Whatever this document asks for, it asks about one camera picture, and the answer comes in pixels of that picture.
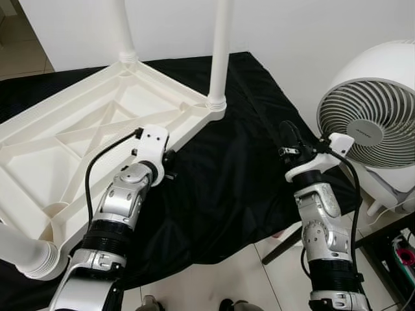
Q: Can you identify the white plastic table top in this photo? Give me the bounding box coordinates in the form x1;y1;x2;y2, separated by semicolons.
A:
0;57;228;276

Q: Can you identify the white round fan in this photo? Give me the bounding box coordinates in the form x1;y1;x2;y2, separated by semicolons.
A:
316;40;415;170

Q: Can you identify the black table cloth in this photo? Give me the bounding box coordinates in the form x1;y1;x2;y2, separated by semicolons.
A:
0;52;361;311

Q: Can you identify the white grey floor appliance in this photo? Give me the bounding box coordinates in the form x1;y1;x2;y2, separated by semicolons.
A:
360;165;415;218

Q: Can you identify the black metal table leg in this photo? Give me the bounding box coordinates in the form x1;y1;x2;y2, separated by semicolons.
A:
261;241;302;265

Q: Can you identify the black low shelf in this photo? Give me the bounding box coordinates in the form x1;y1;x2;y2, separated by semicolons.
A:
355;214;415;305

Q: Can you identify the grey left robot leg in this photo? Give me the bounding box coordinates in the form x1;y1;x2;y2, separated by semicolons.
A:
137;295;163;311

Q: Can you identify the grey robot leg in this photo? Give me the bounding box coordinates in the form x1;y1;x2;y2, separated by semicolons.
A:
219;298;260;311
137;295;163;311

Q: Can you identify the grey pink hair dryer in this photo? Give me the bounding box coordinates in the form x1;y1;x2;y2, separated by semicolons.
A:
392;240;415;273

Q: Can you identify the grey right robot leg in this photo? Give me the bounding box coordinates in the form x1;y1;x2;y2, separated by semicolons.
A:
219;298;260;311

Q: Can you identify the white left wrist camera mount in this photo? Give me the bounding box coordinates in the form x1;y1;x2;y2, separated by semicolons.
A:
133;125;171;185

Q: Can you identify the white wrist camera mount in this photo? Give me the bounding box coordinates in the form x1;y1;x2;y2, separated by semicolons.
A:
285;133;355;183
133;125;171;185

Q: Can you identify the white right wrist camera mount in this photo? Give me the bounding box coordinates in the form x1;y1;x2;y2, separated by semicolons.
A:
285;133;355;183

